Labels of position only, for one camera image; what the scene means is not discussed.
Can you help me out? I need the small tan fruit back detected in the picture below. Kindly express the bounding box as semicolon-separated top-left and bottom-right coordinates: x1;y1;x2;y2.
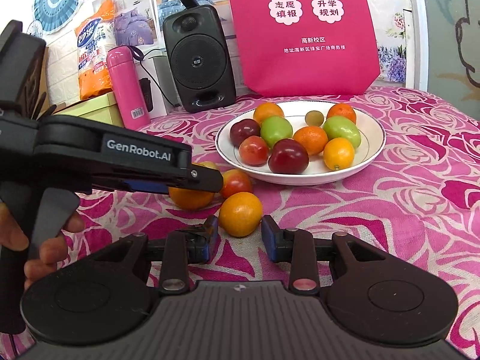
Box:
198;161;218;170

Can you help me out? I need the large orange pile top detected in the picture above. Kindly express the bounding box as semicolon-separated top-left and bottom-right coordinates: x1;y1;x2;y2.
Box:
168;187;215;211

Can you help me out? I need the large orange pile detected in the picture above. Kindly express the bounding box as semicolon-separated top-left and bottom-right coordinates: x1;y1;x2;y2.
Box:
168;187;215;211
326;103;356;124

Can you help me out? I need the yellow orange pile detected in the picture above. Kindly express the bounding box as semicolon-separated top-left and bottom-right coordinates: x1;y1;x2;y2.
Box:
219;192;263;238

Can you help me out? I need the green fruit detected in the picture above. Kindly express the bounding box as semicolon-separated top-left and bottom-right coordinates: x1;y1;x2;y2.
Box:
323;115;361;149
260;115;293;148

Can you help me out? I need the small tan kiwi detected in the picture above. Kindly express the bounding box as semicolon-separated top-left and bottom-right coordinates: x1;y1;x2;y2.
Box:
304;110;325;127

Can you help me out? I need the person's left hand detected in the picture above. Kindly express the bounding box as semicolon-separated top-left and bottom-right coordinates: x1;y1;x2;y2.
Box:
0;201;86;292

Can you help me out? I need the red pink plum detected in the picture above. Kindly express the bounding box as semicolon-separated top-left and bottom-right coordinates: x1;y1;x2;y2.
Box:
238;136;269;167

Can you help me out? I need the dark red plum back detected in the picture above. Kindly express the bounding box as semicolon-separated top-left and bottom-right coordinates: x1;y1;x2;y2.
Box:
229;119;260;147

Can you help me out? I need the dark red plum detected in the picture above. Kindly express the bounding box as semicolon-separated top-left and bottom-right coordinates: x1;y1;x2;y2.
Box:
268;139;309;175
229;119;260;147

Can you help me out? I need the light green box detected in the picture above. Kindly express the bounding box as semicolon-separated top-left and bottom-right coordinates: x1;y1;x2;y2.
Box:
55;92;124;128

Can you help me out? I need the dark red plum front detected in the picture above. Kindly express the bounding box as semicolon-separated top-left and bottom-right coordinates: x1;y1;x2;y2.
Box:
268;139;309;175

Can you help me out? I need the orange on plate back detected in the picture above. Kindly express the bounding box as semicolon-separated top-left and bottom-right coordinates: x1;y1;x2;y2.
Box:
253;102;285;125

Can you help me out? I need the small yellow orange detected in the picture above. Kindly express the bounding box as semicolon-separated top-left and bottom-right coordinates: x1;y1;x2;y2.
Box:
323;137;356;171

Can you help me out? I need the pink thermos bottle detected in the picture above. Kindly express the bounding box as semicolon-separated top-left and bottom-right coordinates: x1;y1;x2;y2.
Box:
106;46;151;130

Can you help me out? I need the white round plate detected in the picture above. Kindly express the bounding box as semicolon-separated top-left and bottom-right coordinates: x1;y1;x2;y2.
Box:
214;99;387;186

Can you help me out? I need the black speaker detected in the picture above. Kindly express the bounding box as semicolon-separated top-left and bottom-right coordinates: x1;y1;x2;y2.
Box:
163;0;237;113

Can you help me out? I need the green fruit on plate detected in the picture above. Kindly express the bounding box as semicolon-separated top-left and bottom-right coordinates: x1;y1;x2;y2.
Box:
323;115;361;149

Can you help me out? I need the orange white snack bag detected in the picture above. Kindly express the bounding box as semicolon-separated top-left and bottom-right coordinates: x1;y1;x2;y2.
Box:
75;0;116;101

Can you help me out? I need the pink rose tablecloth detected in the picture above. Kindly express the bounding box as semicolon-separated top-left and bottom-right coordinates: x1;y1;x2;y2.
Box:
0;84;480;357

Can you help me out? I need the bedding poster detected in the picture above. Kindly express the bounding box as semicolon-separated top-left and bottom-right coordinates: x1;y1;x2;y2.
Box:
93;0;158;49

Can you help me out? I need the pink tote bag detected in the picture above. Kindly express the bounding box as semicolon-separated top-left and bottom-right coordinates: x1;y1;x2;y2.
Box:
229;0;380;97

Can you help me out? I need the black cable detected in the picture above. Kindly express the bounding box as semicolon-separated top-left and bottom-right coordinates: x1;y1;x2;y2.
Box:
128;44;182;109

